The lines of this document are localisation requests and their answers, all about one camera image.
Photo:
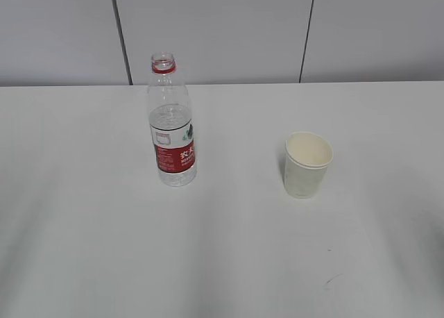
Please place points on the clear water bottle red label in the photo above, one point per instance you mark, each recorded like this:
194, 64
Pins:
170, 120

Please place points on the white paper cup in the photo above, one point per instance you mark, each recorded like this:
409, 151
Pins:
308, 156

